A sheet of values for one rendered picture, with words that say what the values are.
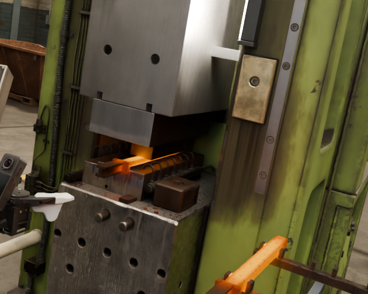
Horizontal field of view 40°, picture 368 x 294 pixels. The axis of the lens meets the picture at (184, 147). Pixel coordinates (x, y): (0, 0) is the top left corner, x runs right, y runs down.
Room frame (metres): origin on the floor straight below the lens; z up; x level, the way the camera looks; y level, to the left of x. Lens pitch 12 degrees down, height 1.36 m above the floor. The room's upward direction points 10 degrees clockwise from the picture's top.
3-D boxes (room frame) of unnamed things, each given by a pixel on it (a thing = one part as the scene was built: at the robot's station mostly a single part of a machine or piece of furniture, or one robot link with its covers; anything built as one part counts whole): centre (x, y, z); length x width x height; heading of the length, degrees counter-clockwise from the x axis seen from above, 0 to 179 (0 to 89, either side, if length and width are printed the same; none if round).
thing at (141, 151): (1.58, 0.06, 1.04); 0.30 x 0.07 x 0.06; 157
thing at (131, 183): (1.56, 0.10, 0.96); 0.42 x 0.20 x 0.09; 157
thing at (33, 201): (0.98, 0.28, 1.00); 0.09 x 0.05 x 0.02; 121
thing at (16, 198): (0.95, 0.34, 0.97); 0.12 x 0.08 x 0.09; 157
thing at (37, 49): (8.12, 2.67, 0.43); 1.89 x 1.20 x 0.85; 57
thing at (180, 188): (1.35, 0.00, 0.95); 0.12 x 0.08 x 0.06; 157
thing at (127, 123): (1.56, 0.10, 1.12); 0.42 x 0.20 x 0.10; 157
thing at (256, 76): (1.36, -0.16, 1.27); 0.09 x 0.02 x 0.17; 67
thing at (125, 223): (1.25, 0.11, 0.87); 0.04 x 0.03 x 0.03; 157
